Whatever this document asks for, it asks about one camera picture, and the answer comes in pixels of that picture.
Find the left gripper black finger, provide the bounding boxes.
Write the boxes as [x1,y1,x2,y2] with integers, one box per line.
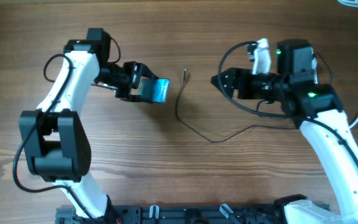
[140,64,159,80]
[121,94,153,103]

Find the blue screen Galaxy smartphone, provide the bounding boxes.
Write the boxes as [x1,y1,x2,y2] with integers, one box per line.
[139,78,170,103]

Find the black USB charging cable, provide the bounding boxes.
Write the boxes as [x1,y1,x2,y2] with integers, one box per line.
[175,52,333,144]

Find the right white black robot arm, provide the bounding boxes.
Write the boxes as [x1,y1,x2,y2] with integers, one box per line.
[211,39,358,223]

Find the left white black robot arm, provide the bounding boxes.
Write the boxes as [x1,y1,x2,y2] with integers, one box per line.
[17,28,170,223]

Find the white power strip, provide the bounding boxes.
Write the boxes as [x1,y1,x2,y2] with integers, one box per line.
[311,53,318,84]

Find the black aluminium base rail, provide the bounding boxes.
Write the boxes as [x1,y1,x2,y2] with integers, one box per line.
[55,204,287,224]

